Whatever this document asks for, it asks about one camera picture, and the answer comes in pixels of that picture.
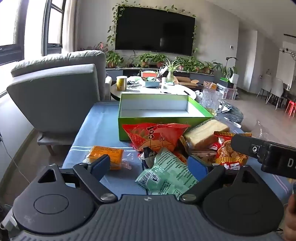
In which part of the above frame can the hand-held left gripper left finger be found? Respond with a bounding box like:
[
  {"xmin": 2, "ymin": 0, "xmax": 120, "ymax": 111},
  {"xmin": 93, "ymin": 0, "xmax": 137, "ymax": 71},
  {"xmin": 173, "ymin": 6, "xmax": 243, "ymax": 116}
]
[{"xmin": 30, "ymin": 154, "xmax": 118, "ymax": 205}]

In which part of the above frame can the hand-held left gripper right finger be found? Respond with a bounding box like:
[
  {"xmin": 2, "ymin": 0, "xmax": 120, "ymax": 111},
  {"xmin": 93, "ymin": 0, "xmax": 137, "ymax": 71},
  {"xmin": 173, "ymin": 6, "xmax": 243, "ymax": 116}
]
[{"xmin": 179, "ymin": 155, "xmax": 269, "ymax": 205}]

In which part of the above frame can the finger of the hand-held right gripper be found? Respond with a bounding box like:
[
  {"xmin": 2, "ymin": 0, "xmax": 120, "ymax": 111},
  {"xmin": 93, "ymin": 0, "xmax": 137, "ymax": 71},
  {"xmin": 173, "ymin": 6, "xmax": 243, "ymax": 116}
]
[{"xmin": 231, "ymin": 134, "xmax": 263, "ymax": 160}]

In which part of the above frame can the red yellow snack bag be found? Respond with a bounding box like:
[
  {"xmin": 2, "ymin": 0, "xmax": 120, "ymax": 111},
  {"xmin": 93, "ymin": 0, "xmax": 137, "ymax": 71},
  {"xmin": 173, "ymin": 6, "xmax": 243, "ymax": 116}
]
[{"xmin": 213, "ymin": 131, "xmax": 252, "ymax": 183}]

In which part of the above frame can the pale green snack packet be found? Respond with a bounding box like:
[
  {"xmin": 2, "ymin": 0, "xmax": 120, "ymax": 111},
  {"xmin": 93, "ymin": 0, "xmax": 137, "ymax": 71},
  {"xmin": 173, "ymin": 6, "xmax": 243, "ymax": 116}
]
[{"xmin": 134, "ymin": 147, "xmax": 199, "ymax": 201}]

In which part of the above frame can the green cardboard box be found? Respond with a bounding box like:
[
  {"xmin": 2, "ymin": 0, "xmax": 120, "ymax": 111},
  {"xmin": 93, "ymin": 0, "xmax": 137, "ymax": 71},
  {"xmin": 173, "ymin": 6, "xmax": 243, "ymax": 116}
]
[{"xmin": 118, "ymin": 93, "xmax": 214, "ymax": 142}]

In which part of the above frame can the large red snack bag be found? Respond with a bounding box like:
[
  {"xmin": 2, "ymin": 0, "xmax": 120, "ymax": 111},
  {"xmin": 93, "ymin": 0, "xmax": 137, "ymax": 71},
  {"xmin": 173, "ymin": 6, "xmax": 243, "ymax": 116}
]
[{"xmin": 122, "ymin": 123, "xmax": 191, "ymax": 153}]

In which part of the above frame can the person's right hand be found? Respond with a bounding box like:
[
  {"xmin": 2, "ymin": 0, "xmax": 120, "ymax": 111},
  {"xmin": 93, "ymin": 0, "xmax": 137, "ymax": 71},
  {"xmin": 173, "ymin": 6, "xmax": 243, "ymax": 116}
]
[{"xmin": 283, "ymin": 192, "xmax": 296, "ymax": 241}]

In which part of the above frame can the small brown snack packet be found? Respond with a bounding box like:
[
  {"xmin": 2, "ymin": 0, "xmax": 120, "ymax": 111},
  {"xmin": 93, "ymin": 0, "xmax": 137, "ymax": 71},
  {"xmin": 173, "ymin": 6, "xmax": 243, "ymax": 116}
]
[{"xmin": 190, "ymin": 148, "xmax": 218, "ymax": 165}]

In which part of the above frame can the orange snack packet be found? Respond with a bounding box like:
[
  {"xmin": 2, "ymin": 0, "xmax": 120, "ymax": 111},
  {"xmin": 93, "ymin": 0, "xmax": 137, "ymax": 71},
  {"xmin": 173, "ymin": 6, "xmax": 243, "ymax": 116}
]
[{"xmin": 84, "ymin": 146, "xmax": 132, "ymax": 171}]

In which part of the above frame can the dark marble table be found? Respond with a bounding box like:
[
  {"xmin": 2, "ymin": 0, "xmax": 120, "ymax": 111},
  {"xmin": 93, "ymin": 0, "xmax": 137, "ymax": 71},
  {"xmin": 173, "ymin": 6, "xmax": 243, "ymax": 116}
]
[{"xmin": 217, "ymin": 102, "xmax": 244, "ymax": 129}]

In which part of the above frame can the wrapped bread loaf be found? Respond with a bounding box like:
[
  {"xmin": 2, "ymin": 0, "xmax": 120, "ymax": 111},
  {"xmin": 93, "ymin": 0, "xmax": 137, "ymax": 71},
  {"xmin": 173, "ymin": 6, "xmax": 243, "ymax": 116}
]
[{"xmin": 183, "ymin": 119, "xmax": 230, "ymax": 150}]

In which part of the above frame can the blue striped tablecloth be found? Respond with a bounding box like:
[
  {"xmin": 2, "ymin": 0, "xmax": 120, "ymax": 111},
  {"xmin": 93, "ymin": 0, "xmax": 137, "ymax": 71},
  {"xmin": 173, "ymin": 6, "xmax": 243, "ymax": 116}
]
[{"xmin": 62, "ymin": 102, "xmax": 292, "ymax": 204}]

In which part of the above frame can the dark snack packet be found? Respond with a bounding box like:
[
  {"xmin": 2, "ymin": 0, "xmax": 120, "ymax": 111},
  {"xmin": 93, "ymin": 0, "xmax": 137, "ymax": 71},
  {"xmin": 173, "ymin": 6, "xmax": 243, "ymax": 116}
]
[{"xmin": 138, "ymin": 146, "xmax": 160, "ymax": 172}]

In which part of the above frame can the red stool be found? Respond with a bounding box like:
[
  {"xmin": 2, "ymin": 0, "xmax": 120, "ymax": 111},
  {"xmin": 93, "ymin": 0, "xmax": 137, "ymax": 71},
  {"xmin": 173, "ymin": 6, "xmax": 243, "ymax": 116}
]
[{"xmin": 285, "ymin": 101, "xmax": 296, "ymax": 114}]

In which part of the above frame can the clear plastic storage box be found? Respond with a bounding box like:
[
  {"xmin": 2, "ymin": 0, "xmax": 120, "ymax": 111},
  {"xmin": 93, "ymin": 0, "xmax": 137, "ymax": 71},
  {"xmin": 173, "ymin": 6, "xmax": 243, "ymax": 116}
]
[{"xmin": 216, "ymin": 83, "xmax": 237, "ymax": 100}]

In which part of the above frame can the glass mug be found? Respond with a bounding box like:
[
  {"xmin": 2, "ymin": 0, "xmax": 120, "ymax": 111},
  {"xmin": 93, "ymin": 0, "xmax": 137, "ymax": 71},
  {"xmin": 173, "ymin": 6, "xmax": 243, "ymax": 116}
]
[{"xmin": 202, "ymin": 89, "xmax": 226, "ymax": 116}]

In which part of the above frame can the white dining chair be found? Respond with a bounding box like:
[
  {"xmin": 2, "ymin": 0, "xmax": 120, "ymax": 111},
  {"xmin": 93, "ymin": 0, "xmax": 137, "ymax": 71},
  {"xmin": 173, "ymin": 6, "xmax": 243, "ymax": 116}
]
[
  {"xmin": 257, "ymin": 74, "xmax": 273, "ymax": 103},
  {"xmin": 269, "ymin": 77, "xmax": 286, "ymax": 109}
]

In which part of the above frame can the black box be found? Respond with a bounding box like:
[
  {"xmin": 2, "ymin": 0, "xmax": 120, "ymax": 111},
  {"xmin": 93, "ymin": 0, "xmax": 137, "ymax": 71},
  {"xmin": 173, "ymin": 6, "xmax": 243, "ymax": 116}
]
[{"xmin": 218, "ymin": 81, "xmax": 237, "ymax": 89}]

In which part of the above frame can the tall plant in white pot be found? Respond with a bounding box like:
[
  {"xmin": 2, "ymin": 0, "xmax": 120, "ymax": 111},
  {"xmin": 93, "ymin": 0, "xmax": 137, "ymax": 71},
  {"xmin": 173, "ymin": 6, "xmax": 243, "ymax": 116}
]
[{"xmin": 213, "ymin": 57, "xmax": 238, "ymax": 85}]

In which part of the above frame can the orange gift bag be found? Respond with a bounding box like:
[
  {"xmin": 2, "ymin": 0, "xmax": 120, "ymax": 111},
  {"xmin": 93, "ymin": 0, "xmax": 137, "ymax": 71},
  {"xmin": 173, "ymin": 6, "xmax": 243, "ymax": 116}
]
[{"xmin": 203, "ymin": 81, "xmax": 218, "ymax": 91}]

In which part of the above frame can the white round table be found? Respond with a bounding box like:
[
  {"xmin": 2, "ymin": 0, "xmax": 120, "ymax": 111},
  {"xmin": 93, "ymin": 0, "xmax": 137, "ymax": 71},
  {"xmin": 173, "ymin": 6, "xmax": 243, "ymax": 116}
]
[{"xmin": 110, "ymin": 82, "xmax": 197, "ymax": 102}]

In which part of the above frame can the grey armchair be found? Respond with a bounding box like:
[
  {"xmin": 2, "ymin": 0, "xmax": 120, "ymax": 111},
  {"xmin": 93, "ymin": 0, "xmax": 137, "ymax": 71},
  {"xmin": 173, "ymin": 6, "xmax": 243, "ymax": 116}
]
[{"xmin": 6, "ymin": 50, "xmax": 112, "ymax": 156}]

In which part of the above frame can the yellow can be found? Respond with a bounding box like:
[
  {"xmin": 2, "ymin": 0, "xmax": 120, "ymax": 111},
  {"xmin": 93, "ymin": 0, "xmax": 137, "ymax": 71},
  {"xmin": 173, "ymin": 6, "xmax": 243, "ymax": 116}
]
[{"xmin": 116, "ymin": 76, "xmax": 128, "ymax": 91}]

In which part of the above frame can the open cardboard box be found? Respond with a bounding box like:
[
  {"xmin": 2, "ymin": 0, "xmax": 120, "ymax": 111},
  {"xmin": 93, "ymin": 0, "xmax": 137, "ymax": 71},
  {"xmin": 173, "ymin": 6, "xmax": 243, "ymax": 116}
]
[{"xmin": 174, "ymin": 76, "xmax": 200, "ymax": 87}]

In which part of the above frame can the heap of small packets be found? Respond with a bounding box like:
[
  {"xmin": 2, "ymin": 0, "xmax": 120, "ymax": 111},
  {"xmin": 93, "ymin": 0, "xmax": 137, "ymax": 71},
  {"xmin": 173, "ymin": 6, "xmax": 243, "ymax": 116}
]
[{"xmin": 127, "ymin": 76, "xmax": 143, "ymax": 89}]

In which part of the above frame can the spider plant in glass vase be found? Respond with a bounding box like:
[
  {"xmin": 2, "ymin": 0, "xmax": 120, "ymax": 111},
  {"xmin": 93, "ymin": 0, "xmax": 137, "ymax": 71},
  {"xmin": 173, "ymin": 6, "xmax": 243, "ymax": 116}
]
[{"xmin": 159, "ymin": 58, "xmax": 183, "ymax": 83}]

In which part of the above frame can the dark television cabinet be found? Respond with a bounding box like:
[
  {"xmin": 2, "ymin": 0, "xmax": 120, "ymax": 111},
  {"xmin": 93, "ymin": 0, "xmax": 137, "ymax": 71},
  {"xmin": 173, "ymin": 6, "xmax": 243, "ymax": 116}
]
[{"xmin": 106, "ymin": 67, "xmax": 214, "ymax": 81}]

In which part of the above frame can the row of potted plants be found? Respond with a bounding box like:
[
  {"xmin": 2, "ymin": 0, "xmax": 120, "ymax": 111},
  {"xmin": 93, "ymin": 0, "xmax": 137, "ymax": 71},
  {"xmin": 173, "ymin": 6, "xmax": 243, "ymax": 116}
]
[{"xmin": 106, "ymin": 50, "xmax": 214, "ymax": 75}]

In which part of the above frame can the hanging vine plant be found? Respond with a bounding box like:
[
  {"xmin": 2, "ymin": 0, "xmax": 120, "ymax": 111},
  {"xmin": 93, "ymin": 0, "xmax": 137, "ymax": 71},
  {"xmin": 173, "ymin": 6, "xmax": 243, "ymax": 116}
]
[{"xmin": 107, "ymin": 0, "xmax": 198, "ymax": 56}]

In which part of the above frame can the black television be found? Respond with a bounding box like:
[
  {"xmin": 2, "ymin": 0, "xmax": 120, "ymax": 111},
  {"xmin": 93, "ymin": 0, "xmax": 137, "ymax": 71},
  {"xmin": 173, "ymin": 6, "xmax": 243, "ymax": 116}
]
[{"xmin": 115, "ymin": 6, "xmax": 196, "ymax": 56}]

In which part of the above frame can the beige curtain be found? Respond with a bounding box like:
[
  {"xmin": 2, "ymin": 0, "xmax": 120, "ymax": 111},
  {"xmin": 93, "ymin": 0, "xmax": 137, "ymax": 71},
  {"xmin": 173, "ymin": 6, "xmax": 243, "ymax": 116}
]
[{"xmin": 62, "ymin": 0, "xmax": 77, "ymax": 52}]

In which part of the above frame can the black framed window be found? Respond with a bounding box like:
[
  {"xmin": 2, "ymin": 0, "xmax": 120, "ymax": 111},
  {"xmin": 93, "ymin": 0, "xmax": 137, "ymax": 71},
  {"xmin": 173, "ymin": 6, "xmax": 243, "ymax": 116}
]
[{"xmin": 0, "ymin": 0, "xmax": 65, "ymax": 66}]

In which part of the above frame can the white cable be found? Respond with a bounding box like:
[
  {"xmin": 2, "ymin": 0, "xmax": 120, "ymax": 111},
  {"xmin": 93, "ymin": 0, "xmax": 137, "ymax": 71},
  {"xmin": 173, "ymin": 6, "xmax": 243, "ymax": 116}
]
[{"xmin": 0, "ymin": 132, "xmax": 26, "ymax": 178}]

